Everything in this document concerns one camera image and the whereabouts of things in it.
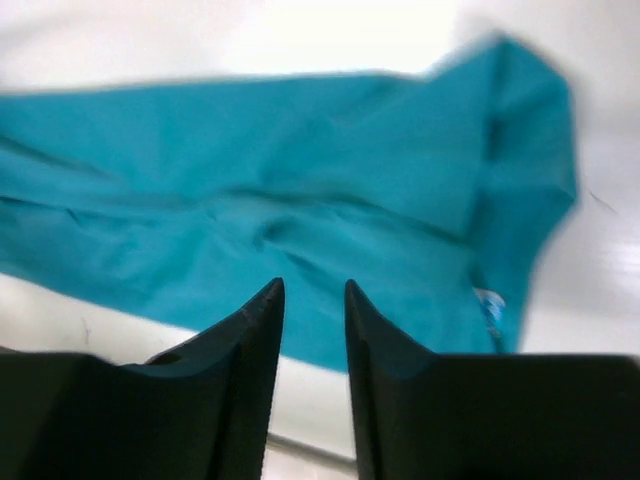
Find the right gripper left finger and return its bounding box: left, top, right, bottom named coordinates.
left=1, top=278, right=285, bottom=479

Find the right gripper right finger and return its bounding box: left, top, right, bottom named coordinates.
left=344, top=281, right=639, bottom=479

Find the teal t shirt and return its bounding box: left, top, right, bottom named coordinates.
left=1, top=38, right=577, bottom=371

